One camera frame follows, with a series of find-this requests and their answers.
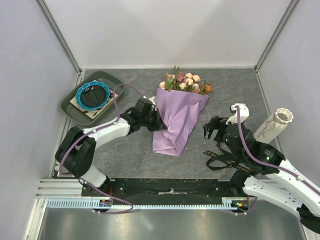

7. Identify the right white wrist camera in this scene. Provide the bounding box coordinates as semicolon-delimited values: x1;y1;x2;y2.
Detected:
225;103;250;125

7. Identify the blue rimmed black plate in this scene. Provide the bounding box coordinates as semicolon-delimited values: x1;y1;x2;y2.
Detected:
75;80;111;111

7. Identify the white ceramic vase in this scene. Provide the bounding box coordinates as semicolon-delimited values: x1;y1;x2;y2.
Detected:
253;108;294;144

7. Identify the black ribbon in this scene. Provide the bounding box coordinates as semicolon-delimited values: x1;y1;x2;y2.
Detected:
203;142;257;176

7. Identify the dark green tray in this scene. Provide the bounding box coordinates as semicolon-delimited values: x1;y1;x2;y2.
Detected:
60;71;125;128

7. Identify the right aluminium frame post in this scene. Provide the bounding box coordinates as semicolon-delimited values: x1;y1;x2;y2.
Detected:
254;0;300;73

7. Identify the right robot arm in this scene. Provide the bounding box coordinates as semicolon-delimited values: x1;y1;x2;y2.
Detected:
202;114;320;233

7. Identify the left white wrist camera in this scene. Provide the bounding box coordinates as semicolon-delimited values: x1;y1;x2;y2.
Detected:
144;96;156;109

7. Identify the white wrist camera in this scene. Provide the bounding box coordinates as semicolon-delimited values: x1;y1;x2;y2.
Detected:
144;96;156;109
225;103;250;125

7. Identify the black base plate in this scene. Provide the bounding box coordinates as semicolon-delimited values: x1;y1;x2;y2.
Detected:
81;177;251;206

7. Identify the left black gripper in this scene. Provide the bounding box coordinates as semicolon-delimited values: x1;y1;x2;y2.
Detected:
141;108;168;133

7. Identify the left aluminium frame post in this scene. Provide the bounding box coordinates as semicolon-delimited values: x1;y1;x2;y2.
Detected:
35;0;82;75

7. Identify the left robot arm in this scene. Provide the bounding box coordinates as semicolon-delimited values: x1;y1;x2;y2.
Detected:
55;96;167;197

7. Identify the aluminium front rail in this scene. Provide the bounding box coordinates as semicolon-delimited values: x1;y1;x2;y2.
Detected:
34;178;307;201

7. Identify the aluminium frame post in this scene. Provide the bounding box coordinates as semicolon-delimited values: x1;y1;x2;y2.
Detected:
35;0;82;75
254;0;300;73

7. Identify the purple flower bouquet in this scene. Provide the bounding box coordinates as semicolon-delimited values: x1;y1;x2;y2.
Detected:
152;66;213;157

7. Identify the light blue cable duct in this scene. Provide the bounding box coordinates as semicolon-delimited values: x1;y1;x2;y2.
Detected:
46;198;238;211

